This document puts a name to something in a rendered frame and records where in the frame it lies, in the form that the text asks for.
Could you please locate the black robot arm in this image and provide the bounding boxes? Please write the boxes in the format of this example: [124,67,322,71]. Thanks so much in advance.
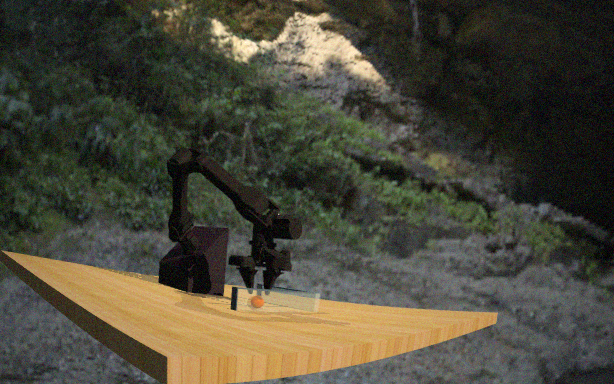
[166,147,302,268]

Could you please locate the low clear glass walls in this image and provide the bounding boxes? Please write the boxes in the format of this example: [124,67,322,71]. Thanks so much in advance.
[237,289,320,312]

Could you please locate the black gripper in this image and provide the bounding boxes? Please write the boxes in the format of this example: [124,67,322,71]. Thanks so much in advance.
[229,237,292,289]

